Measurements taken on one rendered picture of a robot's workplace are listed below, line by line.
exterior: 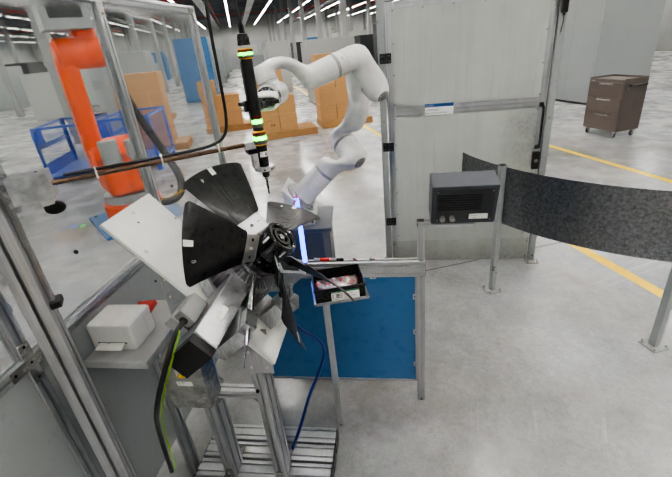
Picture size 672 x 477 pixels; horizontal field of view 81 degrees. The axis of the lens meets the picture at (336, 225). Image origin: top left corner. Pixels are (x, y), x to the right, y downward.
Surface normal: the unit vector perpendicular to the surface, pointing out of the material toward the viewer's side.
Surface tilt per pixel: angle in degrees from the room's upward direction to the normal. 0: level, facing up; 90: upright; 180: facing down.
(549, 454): 0
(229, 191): 43
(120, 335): 90
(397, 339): 90
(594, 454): 0
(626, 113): 90
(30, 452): 90
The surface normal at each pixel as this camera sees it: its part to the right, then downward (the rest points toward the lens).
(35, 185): 0.47, 0.33
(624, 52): 0.23, 0.39
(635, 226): -0.55, 0.40
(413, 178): -0.11, 0.43
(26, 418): 0.99, -0.04
